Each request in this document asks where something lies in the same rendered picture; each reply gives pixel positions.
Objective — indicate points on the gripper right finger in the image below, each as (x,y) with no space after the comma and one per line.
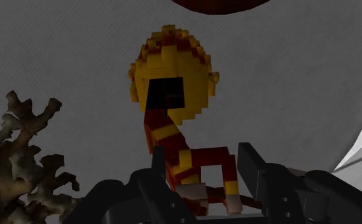
(280,189)

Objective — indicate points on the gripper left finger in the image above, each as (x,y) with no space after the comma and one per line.
(149,192)

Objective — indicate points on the yellow and red blocky figure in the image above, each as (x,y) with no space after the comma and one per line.
(176,93)

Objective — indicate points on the brown branching coral ornament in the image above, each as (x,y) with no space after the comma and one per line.
(19,161)

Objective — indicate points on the dark red round object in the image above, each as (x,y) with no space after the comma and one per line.
(219,5)

